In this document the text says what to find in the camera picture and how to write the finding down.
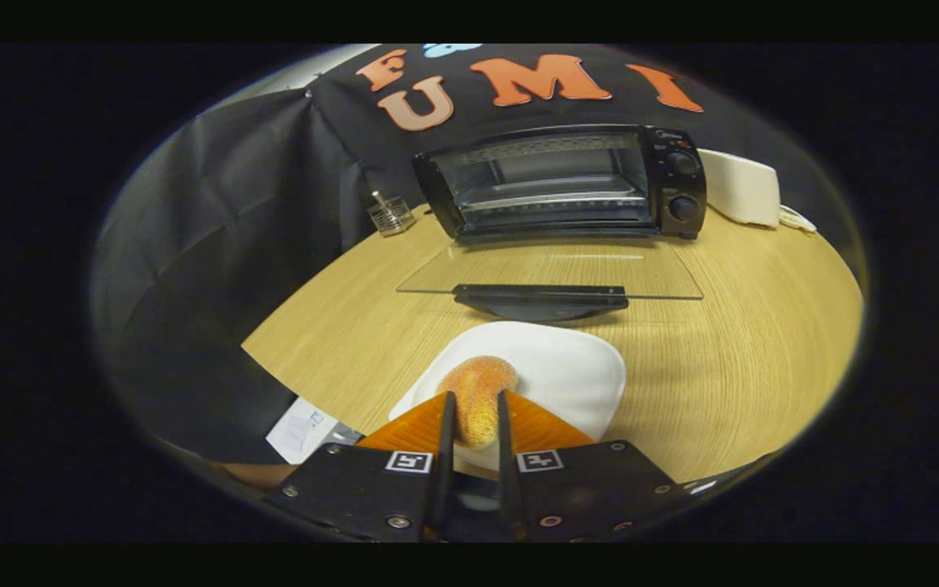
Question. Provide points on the white pop-up toaster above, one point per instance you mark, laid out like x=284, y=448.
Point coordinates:
x=738, y=187

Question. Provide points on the black toaster oven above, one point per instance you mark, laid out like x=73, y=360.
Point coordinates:
x=681, y=196

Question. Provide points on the white square plate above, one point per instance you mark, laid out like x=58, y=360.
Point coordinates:
x=567, y=367

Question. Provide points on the white printed paper sheet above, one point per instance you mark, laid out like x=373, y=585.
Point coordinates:
x=298, y=432

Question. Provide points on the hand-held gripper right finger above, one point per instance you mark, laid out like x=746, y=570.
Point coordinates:
x=506, y=481

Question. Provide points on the golden bread roll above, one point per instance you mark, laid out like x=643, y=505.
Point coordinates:
x=478, y=399

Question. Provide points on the black backdrop cloth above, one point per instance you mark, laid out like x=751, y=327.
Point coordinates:
x=217, y=244

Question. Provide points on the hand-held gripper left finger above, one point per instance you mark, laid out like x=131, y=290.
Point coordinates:
x=443, y=481

